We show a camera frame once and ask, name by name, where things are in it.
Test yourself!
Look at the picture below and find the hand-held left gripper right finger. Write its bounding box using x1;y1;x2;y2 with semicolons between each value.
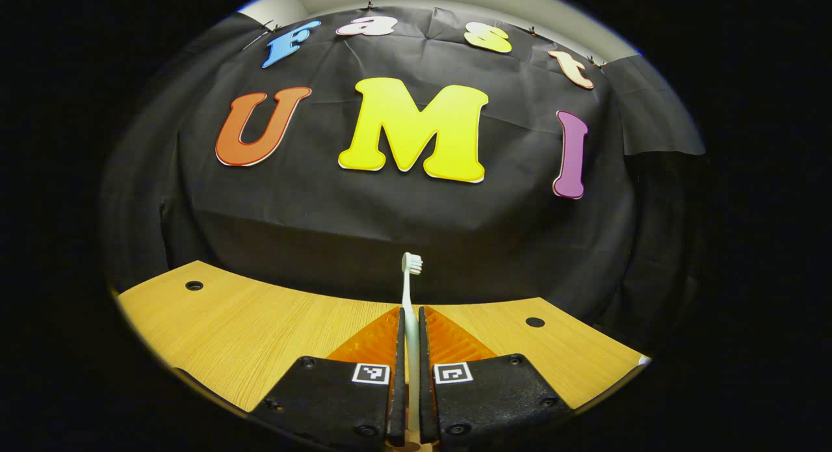
418;306;574;449

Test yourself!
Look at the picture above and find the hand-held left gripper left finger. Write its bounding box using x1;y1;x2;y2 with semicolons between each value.
250;307;407;449

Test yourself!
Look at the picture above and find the white toothbrush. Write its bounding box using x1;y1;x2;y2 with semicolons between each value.
401;252;424;440

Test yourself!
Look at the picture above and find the wooden desktop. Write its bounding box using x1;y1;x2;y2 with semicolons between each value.
116;260;651;449

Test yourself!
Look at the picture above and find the black backdrop cloth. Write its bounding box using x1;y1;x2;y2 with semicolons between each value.
101;7;706;349

